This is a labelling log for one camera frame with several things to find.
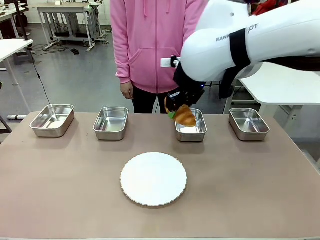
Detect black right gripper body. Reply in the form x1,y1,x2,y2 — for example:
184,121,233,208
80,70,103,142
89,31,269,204
166,86,206,111

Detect golden brown croissant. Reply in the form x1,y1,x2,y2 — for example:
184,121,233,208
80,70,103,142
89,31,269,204
164,96,197,128

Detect rectangular steel container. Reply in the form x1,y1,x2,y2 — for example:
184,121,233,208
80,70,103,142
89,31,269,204
29,104,76,139
173,108,208,143
92,106,130,141
228,107,271,142

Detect person's right hand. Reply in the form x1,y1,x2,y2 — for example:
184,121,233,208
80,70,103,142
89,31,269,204
119,81,134,100

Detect black trousers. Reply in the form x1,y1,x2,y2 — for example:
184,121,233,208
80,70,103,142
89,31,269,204
131,84,179,115

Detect small white table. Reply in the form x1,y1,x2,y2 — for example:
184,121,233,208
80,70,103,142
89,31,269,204
0,38,35,113

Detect pink zip hoodie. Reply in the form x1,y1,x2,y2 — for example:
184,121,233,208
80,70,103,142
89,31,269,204
109,0,209,95

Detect thick black stand pole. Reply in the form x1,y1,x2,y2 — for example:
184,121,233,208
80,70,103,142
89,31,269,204
13,0,30,42

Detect white scalloped plate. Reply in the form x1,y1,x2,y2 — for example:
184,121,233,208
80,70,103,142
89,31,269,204
120,151,188,207

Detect large white table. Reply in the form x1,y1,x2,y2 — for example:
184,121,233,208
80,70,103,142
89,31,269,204
231,61,320,115

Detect grey workshop desk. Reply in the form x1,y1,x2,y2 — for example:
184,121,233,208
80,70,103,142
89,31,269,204
34,2,103,53

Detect red jacket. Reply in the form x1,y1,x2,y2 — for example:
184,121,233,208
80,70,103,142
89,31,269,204
251,0,293,16

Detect black floor cable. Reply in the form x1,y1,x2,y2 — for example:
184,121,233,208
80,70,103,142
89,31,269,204
29,48,52,106

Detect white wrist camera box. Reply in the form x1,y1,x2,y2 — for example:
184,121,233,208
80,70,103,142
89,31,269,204
160,57,181,69

